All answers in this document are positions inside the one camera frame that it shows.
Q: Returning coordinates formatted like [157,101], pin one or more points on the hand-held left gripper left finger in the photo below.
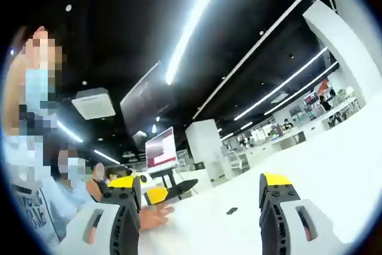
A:
[104,225]

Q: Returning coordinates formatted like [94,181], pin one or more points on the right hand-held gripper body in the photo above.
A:
[147,183]

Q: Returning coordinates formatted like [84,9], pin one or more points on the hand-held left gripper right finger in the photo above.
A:
[286,207]

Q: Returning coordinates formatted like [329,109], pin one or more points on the black plastic buckle part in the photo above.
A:
[231,210]

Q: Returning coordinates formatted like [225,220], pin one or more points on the person's right hand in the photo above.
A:
[152,216]

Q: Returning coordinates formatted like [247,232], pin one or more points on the black monitor stand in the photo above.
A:
[167,177]

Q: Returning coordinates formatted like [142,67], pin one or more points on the computer monitor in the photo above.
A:
[161,150]

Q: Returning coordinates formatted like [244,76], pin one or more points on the grey ceiling device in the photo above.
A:
[139,139]

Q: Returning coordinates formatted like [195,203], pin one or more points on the white square pillar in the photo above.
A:
[204,147]

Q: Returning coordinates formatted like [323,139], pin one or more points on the white office chair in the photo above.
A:
[238,161]

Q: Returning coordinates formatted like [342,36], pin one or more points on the dark hanging ceiling panel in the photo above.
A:
[140,96]

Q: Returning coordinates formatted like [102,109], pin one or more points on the white ceiling air conditioner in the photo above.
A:
[94,103]

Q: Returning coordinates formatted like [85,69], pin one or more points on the large white pillar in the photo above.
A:
[343,52]

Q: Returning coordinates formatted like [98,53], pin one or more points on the long ceiling strip light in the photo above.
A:
[194,19]

